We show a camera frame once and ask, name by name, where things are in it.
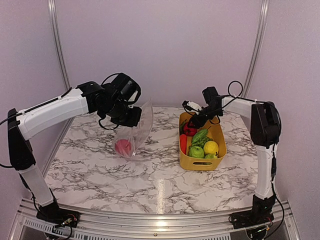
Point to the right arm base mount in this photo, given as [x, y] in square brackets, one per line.
[244, 219]

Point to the green grapes toy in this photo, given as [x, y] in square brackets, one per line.
[200, 142]

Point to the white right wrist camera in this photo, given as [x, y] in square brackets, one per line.
[191, 107]

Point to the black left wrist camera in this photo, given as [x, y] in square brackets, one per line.
[129, 89]

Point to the yellow lemon toy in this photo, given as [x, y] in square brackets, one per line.
[211, 147]

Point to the orange carrot toy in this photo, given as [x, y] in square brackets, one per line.
[183, 140]

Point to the green pear toy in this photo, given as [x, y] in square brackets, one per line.
[211, 156]

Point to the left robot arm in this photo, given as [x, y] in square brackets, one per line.
[23, 125]

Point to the green bitter gourd toy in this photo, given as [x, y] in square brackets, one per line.
[199, 135]

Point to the aluminium frame post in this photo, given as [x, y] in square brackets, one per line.
[53, 17]
[261, 28]

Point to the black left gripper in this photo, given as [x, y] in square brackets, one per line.
[133, 120]

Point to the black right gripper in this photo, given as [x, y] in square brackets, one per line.
[198, 122]

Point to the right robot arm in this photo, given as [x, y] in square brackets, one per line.
[265, 131]

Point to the red apple toy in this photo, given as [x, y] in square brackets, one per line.
[123, 147]

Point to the yellow plastic basket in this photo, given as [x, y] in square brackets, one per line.
[215, 132]

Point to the aluminium front rail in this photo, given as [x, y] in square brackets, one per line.
[106, 225]

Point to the clear zip top bag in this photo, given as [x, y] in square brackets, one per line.
[137, 135]

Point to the right aluminium frame post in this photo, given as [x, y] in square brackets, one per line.
[261, 28]

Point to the left aluminium frame post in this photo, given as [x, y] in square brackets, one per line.
[53, 17]

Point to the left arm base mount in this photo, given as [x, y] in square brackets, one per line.
[61, 216]

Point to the green apple toy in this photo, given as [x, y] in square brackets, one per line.
[196, 152]

